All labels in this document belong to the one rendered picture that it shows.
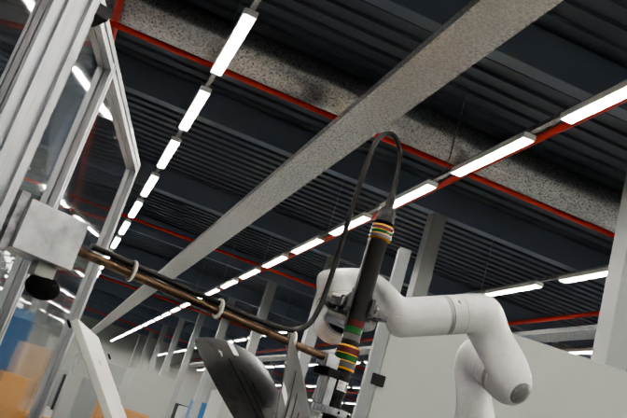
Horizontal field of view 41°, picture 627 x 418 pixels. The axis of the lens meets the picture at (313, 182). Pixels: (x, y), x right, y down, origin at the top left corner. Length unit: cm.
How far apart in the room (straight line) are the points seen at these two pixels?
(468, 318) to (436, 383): 156
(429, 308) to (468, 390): 31
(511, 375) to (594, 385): 173
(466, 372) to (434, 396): 137
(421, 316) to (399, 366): 158
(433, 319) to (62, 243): 94
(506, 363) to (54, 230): 114
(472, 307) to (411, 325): 16
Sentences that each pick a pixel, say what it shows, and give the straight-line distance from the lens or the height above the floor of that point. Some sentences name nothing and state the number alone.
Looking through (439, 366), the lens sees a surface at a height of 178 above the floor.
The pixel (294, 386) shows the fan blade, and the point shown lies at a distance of 122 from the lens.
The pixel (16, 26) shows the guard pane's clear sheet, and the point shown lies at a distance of 150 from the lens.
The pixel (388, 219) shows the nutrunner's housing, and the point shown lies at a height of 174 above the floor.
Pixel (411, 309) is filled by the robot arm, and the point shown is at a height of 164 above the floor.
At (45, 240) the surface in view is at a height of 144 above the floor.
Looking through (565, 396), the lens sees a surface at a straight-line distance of 364.
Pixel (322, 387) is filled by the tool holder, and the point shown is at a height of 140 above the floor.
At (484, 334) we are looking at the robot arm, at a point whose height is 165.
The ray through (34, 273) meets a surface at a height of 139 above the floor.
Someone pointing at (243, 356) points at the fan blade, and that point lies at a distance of 158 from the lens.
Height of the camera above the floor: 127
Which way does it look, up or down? 18 degrees up
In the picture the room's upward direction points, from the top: 18 degrees clockwise
